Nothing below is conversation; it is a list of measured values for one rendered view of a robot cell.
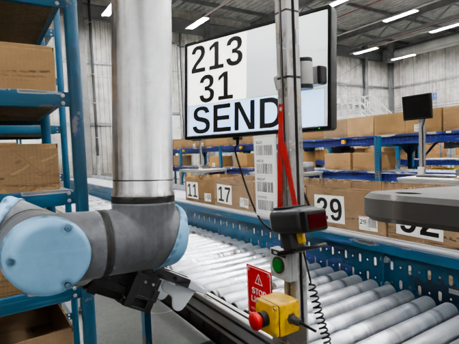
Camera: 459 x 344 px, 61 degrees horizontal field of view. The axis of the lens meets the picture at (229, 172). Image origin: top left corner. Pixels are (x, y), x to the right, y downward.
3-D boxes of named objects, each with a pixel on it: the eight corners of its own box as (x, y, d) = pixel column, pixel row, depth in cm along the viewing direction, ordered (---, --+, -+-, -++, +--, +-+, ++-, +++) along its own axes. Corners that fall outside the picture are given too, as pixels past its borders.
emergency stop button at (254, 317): (246, 328, 85) (245, 310, 84) (262, 323, 87) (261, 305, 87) (257, 335, 81) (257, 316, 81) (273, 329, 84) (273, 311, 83)
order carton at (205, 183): (185, 201, 267) (184, 176, 266) (220, 196, 283) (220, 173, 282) (214, 206, 234) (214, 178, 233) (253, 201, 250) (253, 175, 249)
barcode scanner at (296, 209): (310, 261, 73) (303, 206, 74) (271, 256, 83) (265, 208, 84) (334, 255, 77) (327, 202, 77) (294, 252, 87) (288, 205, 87)
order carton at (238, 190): (214, 206, 234) (213, 178, 233) (253, 201, 250) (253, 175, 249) (253, 213, 201) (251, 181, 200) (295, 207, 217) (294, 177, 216)
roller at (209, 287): (203, 302, 131) (196, 299, 135) (313, 271, 159) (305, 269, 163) (201, 287, 131) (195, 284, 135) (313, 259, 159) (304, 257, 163)
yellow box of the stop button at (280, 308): (251, 330, 87) (249, 298, 87) (279, 319, 92) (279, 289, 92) (294, 357, 75) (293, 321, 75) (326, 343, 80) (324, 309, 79)
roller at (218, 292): (210, 290, 126) (213, 306, 125) (322, 260, 155) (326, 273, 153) (203, 292, 130) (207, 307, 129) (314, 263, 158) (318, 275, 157)
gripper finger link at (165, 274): (182, 286, 72) (139, 269, 69) (186, 276, 72) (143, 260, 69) (189, 291, 67) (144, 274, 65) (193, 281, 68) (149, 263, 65)
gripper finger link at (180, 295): (196, 316, 72) (151, 300, 69) (208, 285, 74) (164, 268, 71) (201, 321, 69) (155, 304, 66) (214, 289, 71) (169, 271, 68)
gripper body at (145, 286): (136, 302, 72) (76, 283, 66) (156, 258, 74) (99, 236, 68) (154, 314, 66) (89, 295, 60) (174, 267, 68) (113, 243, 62)
